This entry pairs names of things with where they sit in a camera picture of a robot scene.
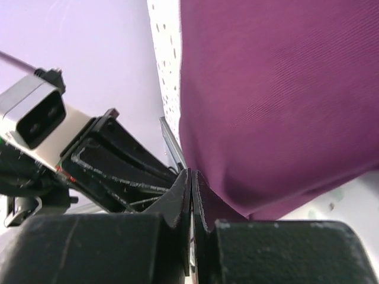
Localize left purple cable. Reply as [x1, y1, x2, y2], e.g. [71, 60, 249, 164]
[0, 50, 38, 75]

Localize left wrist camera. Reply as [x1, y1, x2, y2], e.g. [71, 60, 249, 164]
[1, 69, 91, 171]

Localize purple cloth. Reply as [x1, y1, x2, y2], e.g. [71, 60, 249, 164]
[179, 1, 378, 220]

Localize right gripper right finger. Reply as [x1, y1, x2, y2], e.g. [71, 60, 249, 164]
[192, 171, 378, 283]

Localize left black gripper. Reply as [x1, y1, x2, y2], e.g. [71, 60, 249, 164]
[1, 108, 179, 228]

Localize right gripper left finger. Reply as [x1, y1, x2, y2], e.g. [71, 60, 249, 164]
[1, 169, 191, 284]

